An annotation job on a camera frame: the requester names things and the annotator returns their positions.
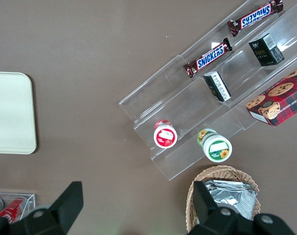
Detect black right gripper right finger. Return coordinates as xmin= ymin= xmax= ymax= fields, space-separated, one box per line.
xmin=187 ymin=180 xmax=297 ymax=235

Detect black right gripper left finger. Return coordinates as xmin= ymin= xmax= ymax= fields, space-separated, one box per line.
xmin=0 ymin=181 xmax=84 ymax=235

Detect light wicker basket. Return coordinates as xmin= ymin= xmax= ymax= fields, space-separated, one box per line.
xmin=186 ymin=165 xmax=262 ymax=233

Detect beige plastic tray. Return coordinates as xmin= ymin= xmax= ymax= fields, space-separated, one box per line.
xmin=0 ymin=71 xmax=37 ymax=155

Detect aluminium foil containers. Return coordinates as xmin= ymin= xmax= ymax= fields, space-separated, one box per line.
xmin=203 ymin=180 xmax=258 ymax=221

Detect clear acrylic bottle rack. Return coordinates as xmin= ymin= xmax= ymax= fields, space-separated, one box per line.
xmin=0 ymin=193 xmax=36 ymax=225

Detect green lidded yogurt cup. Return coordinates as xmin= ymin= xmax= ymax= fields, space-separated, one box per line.
xmin=197 ymin=128 xmax=233 ymax=163

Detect red lidded yogurt cup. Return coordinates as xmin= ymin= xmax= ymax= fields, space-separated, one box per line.
xmin=153 ymin=119 xmax=178 ymax=149

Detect clear acrylic stepped stand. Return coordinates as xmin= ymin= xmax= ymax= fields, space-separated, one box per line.
xmin=118 ymin=0 xmax=297 ymax=181

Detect small black carton box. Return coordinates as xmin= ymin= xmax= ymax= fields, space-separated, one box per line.
xmin=248 ymin=33 xmax=285 ymax=67
xmin=202 ymin=70 xmax=232 ymax=102

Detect red tartan cookie box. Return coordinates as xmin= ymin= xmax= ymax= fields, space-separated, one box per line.
xmin=245 ymin=63 xmax=297 ymax=127

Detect Snickers chocolate bar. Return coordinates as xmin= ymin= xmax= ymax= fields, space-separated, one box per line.
xmin=227 ymin=0 xmax=284 ymax=38
xmin=183 ymin=37 xmax=233 ymax=79

